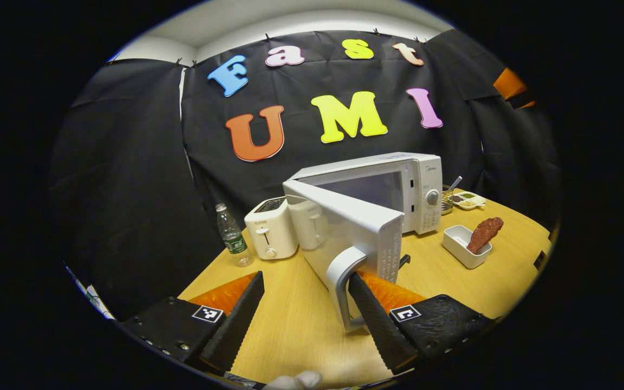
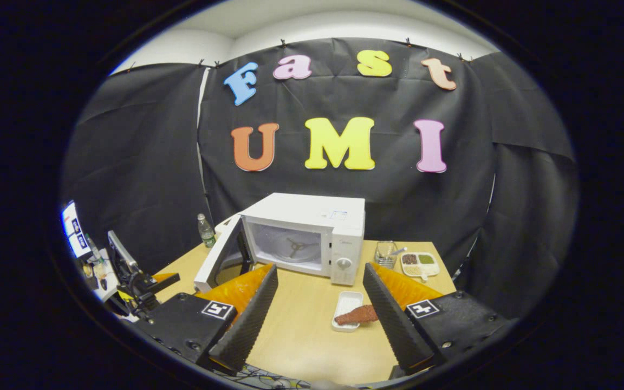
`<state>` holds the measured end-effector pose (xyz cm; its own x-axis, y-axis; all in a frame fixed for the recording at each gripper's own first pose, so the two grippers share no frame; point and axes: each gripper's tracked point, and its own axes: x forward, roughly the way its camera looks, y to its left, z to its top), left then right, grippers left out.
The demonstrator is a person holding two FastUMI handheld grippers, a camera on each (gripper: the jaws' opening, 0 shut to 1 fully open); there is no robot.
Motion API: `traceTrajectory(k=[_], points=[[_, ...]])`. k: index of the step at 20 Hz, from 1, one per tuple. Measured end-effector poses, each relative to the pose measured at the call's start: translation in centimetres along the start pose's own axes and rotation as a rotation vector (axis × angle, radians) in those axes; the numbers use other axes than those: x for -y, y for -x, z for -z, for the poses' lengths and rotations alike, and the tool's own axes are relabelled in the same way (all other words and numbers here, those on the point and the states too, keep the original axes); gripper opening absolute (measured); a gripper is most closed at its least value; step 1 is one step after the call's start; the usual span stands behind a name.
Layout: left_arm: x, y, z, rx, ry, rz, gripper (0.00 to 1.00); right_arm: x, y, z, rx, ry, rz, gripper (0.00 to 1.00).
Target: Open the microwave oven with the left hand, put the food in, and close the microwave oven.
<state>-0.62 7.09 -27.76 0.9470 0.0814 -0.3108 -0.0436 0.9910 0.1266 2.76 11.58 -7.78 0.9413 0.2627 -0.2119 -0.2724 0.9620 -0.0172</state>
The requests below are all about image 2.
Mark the brown meat piece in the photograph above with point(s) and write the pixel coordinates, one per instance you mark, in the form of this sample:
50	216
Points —
358	315

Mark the clear glass cup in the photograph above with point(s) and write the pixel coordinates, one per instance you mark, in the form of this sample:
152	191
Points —
383	259

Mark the clear plastic bottle green label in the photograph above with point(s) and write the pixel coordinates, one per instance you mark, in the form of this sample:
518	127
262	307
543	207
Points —
206	233

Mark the white rectangular tray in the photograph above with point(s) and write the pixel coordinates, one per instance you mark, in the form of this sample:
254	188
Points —
347	299

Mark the glass turntable plate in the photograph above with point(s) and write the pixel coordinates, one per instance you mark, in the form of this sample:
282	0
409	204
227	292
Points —
279	244

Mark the white poster board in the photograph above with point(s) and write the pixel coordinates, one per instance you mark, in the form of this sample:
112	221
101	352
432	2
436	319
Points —
75	230

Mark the white microwave oven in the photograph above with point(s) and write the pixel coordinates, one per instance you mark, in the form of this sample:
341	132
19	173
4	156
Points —
312	211

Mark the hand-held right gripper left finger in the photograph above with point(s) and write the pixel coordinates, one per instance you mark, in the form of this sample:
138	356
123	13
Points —
252	319

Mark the cluttered white side table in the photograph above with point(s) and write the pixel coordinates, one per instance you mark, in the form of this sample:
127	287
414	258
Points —
101	276

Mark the white kettle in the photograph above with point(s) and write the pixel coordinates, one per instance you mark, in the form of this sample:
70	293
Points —
225	223

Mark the white divided dish of beans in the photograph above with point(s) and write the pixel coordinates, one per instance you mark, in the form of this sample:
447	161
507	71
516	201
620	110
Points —
420	264

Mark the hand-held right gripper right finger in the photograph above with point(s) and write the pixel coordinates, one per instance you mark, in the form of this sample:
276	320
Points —
393	319

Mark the blue striped spoon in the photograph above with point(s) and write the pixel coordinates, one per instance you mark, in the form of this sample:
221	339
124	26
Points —
400	251

